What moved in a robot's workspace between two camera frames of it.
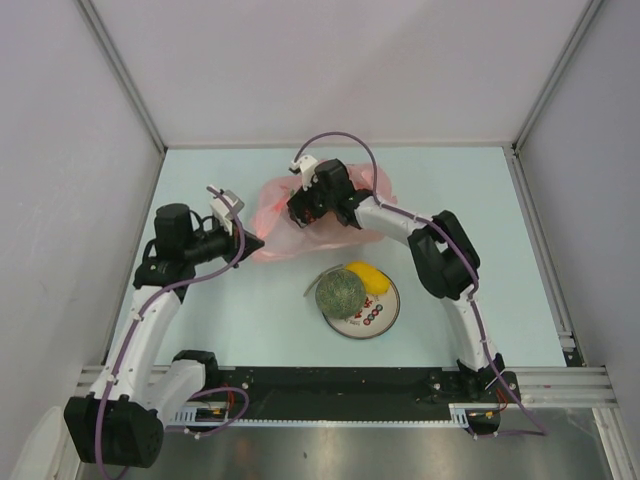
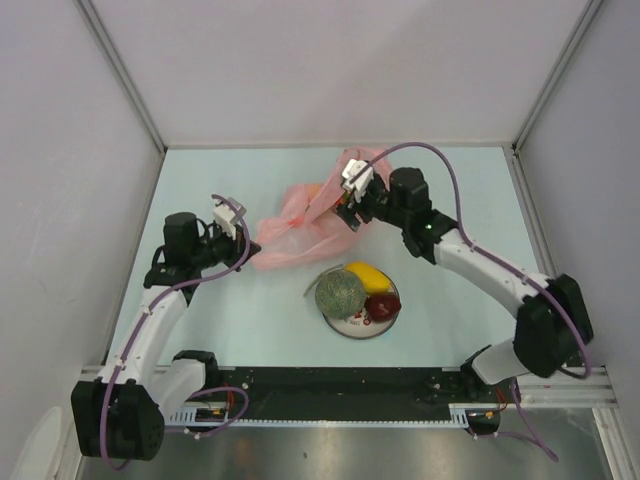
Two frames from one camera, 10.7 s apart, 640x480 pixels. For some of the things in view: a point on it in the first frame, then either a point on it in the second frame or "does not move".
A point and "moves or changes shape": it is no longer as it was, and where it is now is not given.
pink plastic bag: x=278 y=237 moves or changes shape
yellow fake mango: x=375 y=282 does not move
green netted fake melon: x=341 y=294 does not move
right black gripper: x=299 y=200 -> x=347 y=213
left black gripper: x=232 y=244 does not move
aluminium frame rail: x=565 y=387 does not move
